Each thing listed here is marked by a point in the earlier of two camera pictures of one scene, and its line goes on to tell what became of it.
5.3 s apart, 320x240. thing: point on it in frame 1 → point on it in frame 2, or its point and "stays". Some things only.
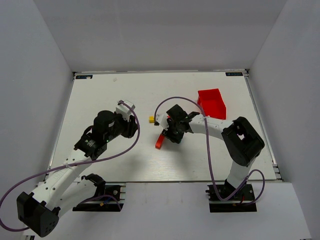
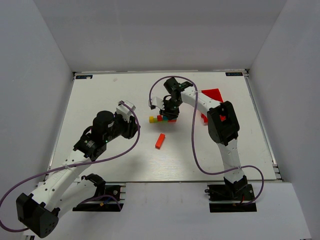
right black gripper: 172,133 → 169,113
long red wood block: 159,141 stays
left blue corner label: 84,77 stays
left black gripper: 131,126 stays
